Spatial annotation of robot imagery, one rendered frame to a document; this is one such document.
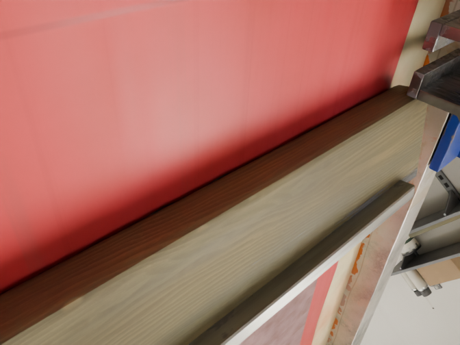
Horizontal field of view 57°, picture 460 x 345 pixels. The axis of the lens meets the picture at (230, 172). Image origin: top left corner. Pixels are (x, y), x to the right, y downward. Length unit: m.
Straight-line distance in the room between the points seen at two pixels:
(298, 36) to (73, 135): 0.13
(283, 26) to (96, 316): 0.16
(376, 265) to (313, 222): 0.27
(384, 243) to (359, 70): 0.25
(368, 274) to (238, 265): 0.34
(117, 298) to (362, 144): 0.18
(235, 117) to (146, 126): 0.06
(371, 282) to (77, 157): 0.44
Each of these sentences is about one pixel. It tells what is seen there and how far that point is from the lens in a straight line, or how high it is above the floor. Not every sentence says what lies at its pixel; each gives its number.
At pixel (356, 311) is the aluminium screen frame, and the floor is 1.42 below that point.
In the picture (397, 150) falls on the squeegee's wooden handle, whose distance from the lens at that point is 0.33.
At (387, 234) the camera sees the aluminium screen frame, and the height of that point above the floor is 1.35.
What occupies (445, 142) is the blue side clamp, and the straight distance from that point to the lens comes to 0.42.
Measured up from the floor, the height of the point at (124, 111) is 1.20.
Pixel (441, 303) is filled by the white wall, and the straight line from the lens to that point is 3.05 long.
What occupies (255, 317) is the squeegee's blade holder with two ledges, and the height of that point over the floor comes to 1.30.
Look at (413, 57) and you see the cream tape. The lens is 0.38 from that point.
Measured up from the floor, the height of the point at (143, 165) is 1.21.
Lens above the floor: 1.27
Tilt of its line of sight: 9 degrees down
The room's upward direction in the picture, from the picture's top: 146 degrees clockwise
